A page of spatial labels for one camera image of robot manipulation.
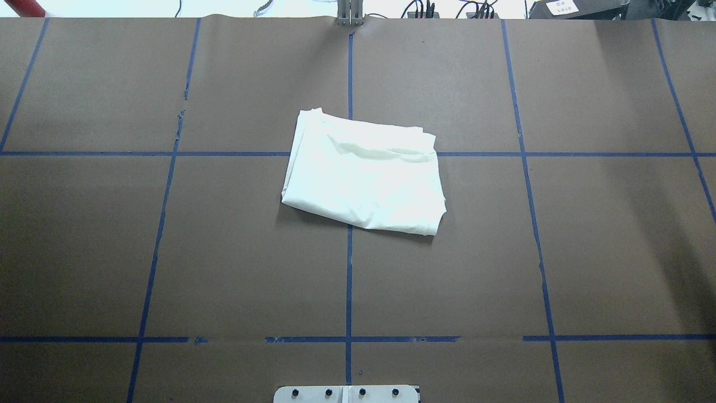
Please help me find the cream long-sleeve cat shirt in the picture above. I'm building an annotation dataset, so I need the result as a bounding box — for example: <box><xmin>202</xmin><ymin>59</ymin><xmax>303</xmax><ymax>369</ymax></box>
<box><xmin>281</xmin><ymin>108</ymin><xmax>446</xmax><ymax>236</ymax></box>

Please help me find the black device white label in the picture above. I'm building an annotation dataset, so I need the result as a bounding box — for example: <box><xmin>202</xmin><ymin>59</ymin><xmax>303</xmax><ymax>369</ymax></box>
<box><xmin>527</xmin><ymin>1</ymin><xmax>630</xmax><ymax>20</ymax></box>

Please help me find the red cylindrical bottle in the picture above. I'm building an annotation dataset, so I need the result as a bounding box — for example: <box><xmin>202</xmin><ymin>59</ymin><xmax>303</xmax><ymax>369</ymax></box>
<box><xmin>4</xmin><ymin>0</ymin><xmax>47</xmax><ymax>18</ymax></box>

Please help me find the aluminium frame post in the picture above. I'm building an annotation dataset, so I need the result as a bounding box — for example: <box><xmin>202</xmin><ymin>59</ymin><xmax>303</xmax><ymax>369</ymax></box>
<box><xmin>336</xmin><ymin>0</ymin><xmax>365</xmax><ymax>26</ymax></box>

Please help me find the white camera post base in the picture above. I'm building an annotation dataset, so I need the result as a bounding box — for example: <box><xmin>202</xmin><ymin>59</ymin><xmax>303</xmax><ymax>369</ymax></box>
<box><xmin>273</xmin><ymin>385</ymin><xmax>421</xmax><ymax>402</ymax></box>

